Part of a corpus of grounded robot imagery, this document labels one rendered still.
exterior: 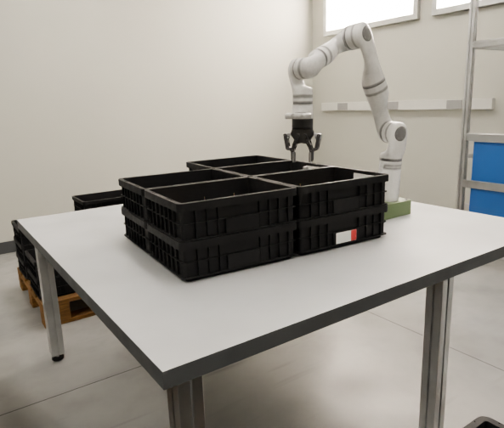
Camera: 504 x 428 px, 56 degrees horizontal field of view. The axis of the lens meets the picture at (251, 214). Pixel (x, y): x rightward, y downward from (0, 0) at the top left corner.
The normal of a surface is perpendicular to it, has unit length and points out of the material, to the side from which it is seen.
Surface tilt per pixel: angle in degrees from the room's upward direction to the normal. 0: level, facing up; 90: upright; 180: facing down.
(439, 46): 90
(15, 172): 90
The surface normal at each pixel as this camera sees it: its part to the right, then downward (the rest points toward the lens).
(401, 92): -0.82, 0.15
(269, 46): 0.57, 0.17
